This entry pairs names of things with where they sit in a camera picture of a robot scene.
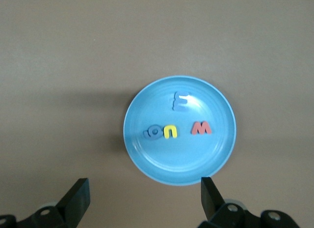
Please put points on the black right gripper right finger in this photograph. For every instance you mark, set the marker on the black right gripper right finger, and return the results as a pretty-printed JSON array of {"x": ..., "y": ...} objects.
[{"x": 211, "y": 203}]

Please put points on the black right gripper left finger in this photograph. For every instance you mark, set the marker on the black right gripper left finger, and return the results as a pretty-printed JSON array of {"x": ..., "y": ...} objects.
[{"x": 73, "y": 203}]

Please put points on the red foam letter w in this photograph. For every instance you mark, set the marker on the red foam letter w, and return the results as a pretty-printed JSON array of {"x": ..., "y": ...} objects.
[{"x": 195, "y": 129}]

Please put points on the yellow foam letter u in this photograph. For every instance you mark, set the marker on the yellow foam letter u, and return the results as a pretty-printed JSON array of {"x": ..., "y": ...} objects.
[{"x": 169, "y": 127}]

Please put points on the blue foam letter g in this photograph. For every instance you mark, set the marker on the blue foam letter g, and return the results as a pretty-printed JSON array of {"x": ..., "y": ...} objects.
[{"x": 147, "y": 135}]

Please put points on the blue foam letter m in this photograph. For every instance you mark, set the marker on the blue foam letter m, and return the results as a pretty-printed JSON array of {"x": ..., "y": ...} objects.
[{"x": 181, "y": 108}]

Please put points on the blue plate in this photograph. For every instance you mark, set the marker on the blue plate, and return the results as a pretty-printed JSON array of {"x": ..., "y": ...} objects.
[{"x": 179, "y": 159}]

